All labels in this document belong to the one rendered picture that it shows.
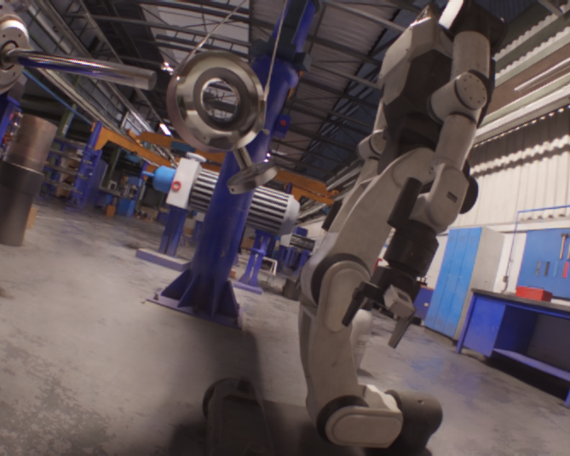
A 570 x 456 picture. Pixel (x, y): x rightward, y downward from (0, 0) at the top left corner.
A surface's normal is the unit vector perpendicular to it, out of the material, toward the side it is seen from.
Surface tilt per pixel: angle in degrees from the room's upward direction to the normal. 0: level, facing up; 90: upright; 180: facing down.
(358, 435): 90
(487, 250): 90
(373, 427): 90
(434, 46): 143
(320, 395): 90
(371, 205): 115
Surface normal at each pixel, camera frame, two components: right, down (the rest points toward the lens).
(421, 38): -0.52, -0.30
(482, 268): 0.11, -0.04
